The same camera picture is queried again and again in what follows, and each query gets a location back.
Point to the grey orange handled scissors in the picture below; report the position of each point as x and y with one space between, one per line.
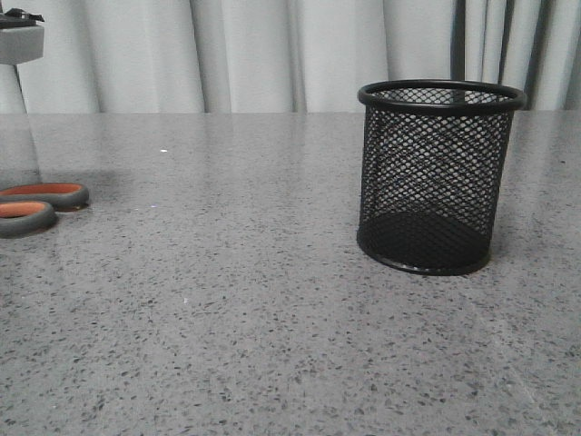
29 208

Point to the black mesh pen bucket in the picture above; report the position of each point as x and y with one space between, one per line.
432 164

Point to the grey pleated curtain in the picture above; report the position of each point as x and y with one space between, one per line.
286 56

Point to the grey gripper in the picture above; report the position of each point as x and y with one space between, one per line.
22 36

